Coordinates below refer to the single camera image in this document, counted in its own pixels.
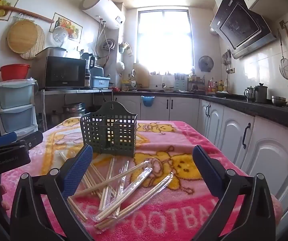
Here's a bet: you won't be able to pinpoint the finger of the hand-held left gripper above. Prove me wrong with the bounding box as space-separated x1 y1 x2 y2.
0 132 18 146
16 131 43 148

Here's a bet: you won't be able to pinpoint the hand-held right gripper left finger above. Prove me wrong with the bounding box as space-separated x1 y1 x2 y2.
10 144 94 241

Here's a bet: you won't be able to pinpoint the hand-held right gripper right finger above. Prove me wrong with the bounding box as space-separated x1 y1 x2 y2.
192 145 276 241

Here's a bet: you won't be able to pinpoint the black plastic utensil basket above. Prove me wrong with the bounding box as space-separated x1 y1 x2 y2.
80 101 137 158

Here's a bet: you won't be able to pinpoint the group of wooden chopsticks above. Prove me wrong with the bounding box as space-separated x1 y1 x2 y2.
59 152 174 229

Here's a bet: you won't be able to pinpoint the person's left hand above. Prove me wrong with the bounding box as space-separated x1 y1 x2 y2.
0 184 10 209

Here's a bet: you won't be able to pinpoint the plastic drawer unit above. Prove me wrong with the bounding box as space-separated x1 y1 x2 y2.
0 78 38 134

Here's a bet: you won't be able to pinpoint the stacked steel pots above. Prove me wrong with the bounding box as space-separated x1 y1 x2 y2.
62 102 86 121

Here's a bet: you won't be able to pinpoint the pink printed blanket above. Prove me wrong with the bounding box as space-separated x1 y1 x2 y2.
1 117 283 241

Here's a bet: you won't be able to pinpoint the metal shelf rack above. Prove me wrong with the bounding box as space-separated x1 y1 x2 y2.
40 88 114 131

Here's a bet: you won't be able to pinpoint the red plastic basin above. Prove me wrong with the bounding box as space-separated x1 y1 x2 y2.
0 64 31 81

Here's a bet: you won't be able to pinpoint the black microwave oven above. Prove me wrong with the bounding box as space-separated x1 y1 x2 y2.
44 56 87 89

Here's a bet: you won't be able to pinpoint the black countertop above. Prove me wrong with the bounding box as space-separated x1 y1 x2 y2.
114 89 288 135

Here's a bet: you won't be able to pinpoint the group of sauce bottles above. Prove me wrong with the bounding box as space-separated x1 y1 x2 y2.
208 77 228 92

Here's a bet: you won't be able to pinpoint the small steel teapot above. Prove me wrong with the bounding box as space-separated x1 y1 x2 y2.
244 87 256 100

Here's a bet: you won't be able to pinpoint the blue plastic bin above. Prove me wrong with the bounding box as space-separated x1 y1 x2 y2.
91 65 111 89

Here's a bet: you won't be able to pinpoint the blue hanging bin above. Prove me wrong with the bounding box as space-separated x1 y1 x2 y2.
141 95 155 107

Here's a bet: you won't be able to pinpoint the black blender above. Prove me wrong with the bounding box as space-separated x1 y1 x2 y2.
81 53 95 88

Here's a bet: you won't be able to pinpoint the teal knife block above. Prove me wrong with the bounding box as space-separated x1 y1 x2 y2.
174 73 188 91

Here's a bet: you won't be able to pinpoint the steel kettle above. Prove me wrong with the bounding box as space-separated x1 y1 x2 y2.
254 83 268 103

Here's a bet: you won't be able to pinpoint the round woven mat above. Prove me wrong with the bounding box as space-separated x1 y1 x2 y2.
20 24 46 60

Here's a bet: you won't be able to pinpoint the steel bowl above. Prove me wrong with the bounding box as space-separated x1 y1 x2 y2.
271 95 287 106

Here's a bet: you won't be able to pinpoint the round wooden board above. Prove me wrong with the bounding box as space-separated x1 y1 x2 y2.
7 20 39 54

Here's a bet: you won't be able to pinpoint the small white fan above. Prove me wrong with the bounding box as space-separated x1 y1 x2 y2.
52 26 68 48

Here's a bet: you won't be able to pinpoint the beige cutting board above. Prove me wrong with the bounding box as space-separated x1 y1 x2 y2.
133 63 150 89

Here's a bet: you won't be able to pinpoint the long wooden rod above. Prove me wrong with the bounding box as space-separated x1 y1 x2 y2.
0 5 55 23

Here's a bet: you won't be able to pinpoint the kitchen window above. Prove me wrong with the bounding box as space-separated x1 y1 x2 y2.
137 9 193 74

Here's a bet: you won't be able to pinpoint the black range hood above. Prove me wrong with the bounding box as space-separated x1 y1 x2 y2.
210 0 277 59

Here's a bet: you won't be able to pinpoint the white water heater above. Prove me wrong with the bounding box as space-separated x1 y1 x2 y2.
81 0 126 29

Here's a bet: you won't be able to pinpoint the fruit wall poster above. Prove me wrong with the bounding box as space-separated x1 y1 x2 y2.
52 12 83 42
0 0 19 21

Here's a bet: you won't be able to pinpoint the coiled hose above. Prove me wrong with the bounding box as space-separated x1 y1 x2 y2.
101 39 115 52

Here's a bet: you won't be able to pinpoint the wire strainer ladle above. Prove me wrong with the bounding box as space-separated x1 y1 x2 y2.
278 29 288 79

